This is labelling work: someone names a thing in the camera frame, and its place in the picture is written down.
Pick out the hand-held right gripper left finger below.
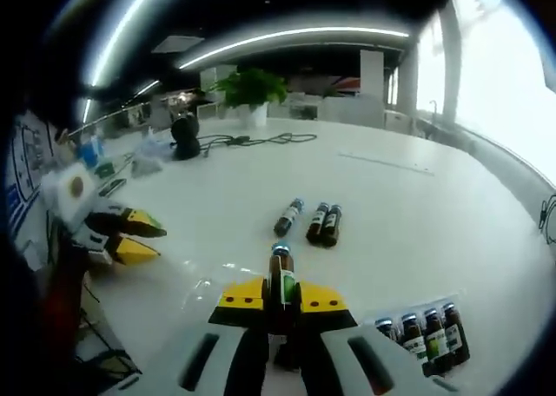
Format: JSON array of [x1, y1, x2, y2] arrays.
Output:
[[102, 276, 274, 396]]

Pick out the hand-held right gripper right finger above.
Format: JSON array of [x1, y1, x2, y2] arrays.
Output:
[[296, 281, 480, 396]]

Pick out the brown glass medicine bottle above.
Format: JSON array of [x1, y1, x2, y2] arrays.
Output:
[[400, 312, 431, 375], [441, 302, 473, 366], [272, 198, 307, 236], [306, 201, 330, 244], [374, 317, 405, 358], [423, 307, 455, 373], [320, 203, 344, 246], [267, 241, 301, 369]]

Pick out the clear plastic box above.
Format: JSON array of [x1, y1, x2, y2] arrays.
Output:
[[358, 292, 477, 378]]

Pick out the black phone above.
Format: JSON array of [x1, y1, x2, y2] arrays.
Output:
[[98, 177, 128, 196]]

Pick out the clear plastic bag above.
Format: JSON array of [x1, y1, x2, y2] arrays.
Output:
[[133, 128, 170, 158], [180, 259, 261, 314]]

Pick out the grey pouch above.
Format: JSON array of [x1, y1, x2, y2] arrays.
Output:
[[129, 154, 165, 179]]

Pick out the black round device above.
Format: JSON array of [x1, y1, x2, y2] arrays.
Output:
[[169, 114, 203, 162]]

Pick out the ceiling light strip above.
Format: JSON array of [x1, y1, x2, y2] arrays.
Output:
[[176, 26, 413, 70], [82, 0, 170, 88]]

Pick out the green plant in white pot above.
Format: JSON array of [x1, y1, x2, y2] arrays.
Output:
[[210, 68, 290, 127]]

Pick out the white cabinets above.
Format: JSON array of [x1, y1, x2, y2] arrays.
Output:
[[286, 92, 387, 129]]

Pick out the white and blue wall poster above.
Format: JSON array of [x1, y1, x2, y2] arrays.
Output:
[[6, 117, 57, 258]]

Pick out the black power cable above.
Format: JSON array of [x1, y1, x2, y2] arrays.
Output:
[[197, 132, 319, 159]]

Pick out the black cable bundle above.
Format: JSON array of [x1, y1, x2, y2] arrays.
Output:
[[537, 193, 556, 246]]

